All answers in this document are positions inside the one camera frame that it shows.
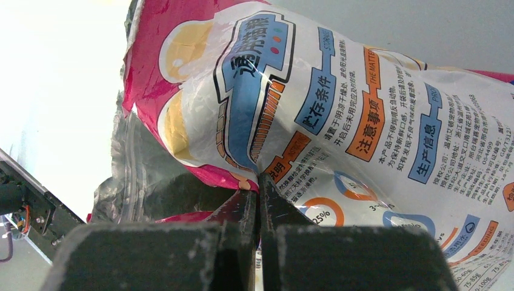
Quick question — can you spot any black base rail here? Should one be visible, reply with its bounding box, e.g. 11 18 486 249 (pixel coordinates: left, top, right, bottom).
1 150 85 263

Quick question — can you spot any colourful cat food bag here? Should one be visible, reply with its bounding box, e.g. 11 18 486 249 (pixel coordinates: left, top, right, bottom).
92 1 513 290

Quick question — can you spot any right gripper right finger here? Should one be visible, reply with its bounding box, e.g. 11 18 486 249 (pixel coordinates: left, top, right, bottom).
258 173 458 290

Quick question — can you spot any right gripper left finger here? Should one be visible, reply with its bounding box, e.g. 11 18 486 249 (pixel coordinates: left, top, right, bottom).
42 190 257 290

